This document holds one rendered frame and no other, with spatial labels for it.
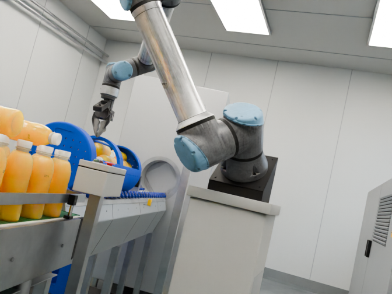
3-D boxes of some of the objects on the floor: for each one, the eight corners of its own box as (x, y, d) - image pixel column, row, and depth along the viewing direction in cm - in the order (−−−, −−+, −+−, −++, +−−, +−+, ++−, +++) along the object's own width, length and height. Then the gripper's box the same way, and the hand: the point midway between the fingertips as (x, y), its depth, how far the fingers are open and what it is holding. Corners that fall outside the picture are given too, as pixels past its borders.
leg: (136, 305, 357) (154, 233, 363) (135, 307, 351) (153, 233, 357) (130, 304, 358) (147, 231, 364) (128, 305, 352) (146, 231, 358)
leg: (77, 339, 262) (102, 240, 268) (73, 343, 256) (98, 241, 262) (68, 337, 263) (93, 238, 268) (65, 340, 257) (90, 239, 263)
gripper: (119, 100, 216) (109, 140, 214) (102, 97, 217) (93, 136, 215) (114, 97, 207) (104, 138, 205) (97, 93, 209) (86, 134, 207)
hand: (97, 134), depth 208 cm, fingers closed
